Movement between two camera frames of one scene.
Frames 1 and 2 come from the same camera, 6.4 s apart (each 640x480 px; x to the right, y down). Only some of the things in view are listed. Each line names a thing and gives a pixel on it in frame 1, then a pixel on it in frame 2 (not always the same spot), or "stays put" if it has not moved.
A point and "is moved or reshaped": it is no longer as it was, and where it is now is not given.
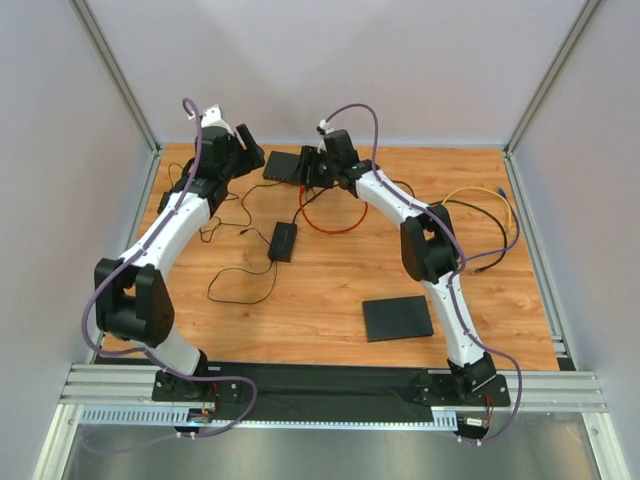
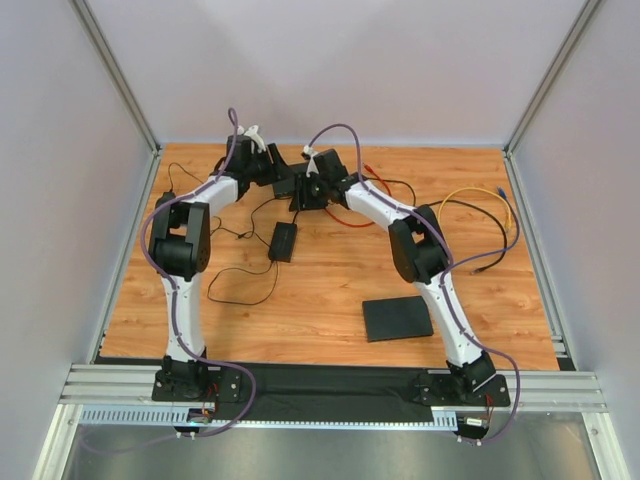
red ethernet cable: (335, 231) to (370, 223)
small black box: (282, 242) stays put
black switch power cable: (247, 273) stays put
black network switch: (393, 318) stays put
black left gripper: (248, 150) to (275, 163)
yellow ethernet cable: (509, 223) stays put
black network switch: (283, 166) is moved or reshaped
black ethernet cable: (489, 219) stays put
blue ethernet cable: (503, 193) stays put
